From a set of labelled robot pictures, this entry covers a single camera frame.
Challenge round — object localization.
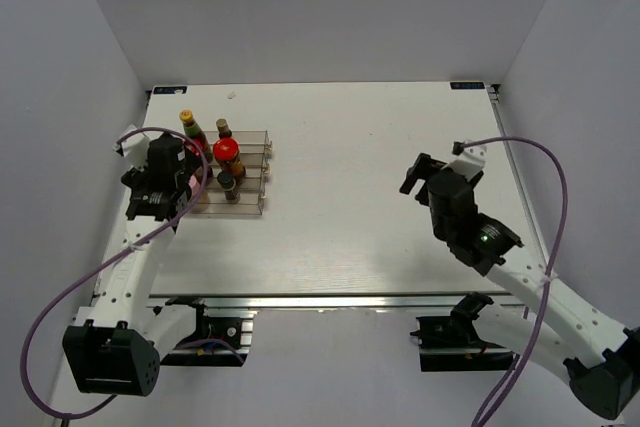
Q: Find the pink cap white bottle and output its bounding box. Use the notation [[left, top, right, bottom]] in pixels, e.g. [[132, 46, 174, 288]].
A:
[[190, 176, 209, 204]]

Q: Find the green bottle yellow cap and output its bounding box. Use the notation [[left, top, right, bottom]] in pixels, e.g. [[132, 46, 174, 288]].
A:
[[179, 109, 213, 162]]

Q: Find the small black cap jar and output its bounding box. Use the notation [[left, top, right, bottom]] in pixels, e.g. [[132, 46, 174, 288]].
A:
[[216, 171, 240, 204]]

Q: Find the red lid sauce jar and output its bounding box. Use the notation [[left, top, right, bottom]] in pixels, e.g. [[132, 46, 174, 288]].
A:
[[213, 137, 246, 180], [184, 139, 207, 157]]

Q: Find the small yellow bottle brown cap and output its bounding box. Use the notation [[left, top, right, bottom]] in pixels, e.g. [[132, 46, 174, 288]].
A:
[[216, 118, 233, 139]]

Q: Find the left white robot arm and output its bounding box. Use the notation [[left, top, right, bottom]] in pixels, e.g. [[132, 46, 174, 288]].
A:
[[62, 132, 212, 396]]

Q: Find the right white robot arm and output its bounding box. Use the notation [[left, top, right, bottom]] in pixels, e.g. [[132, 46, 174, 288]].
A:
[[400, 149, 639, 420]]

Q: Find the clear tiered acrylic rack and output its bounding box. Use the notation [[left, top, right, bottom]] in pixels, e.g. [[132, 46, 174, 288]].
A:
[[190, 130, 273, 217]]

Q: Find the left blue table label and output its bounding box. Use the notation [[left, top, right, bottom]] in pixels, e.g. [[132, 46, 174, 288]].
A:
[[152, 85, 187, 96]]

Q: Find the blue table label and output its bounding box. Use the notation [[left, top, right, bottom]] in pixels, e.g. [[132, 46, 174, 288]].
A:
[[449, 81, 486, 90], [152, 85, 187, 96]]

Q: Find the right blue table label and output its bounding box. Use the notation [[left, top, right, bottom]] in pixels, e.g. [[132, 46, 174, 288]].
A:
[[449, 81, 486, 90]]

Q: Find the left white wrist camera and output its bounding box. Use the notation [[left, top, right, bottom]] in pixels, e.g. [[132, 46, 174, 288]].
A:
[[113, 124, 150, 171]]

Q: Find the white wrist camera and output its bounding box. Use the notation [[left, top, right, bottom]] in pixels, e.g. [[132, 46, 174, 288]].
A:
[[446, 141, 487, 182], [113, 124, 150, 171]]

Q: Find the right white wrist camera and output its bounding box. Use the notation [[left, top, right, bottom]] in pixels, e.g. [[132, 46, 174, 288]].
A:
[[446, 141, 487, 182]]

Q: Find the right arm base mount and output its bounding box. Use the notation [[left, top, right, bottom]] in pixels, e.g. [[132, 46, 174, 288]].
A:
[[410, 292, 514, 373]]

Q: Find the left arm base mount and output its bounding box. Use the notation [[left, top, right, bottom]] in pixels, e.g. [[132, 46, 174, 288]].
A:
[[147, 296, 253, 367]]

